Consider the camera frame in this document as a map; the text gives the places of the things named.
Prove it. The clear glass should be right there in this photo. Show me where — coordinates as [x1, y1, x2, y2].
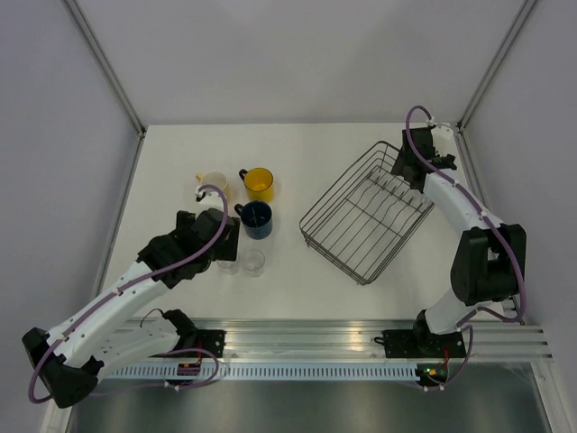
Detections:
[242, 249, 266, 277]
[216, 260, 240, 275]

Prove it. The blue mug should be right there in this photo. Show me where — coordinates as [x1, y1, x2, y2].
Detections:
[234, 200, 273, 240]

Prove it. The pale yellow mug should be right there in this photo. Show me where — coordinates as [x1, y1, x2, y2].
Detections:
[196, 171, 231, 199]

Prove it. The bright yellow mug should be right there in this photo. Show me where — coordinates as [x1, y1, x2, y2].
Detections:
[238, 168, 274, 203]

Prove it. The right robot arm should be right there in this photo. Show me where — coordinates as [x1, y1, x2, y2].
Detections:
[381, 126, 527, 359]

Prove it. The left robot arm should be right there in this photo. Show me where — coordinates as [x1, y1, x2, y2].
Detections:
[22, 208, 241, 409]

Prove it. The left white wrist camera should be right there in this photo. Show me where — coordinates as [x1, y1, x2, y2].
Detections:
[195, 186, 222, 209]

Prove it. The right aluminium frame post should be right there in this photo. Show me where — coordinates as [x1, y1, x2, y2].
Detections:
[454, 0, 542, 132]

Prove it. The aluminium frame post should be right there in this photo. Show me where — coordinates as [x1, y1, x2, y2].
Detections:
[454, 0, 542, 132]
[60, 0, 148, 136]

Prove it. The grey wire dish rack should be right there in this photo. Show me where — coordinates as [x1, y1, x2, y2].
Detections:
[298, 141, 434, 285]

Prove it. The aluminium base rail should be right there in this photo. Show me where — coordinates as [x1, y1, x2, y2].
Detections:
[116, 318, 554, 362]

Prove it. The white slotted cable duct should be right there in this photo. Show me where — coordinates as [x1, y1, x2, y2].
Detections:
[111, 362, 418, 382]

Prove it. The left aluminium frame post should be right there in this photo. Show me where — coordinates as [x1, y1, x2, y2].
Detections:
[60, 0, 148, 136]

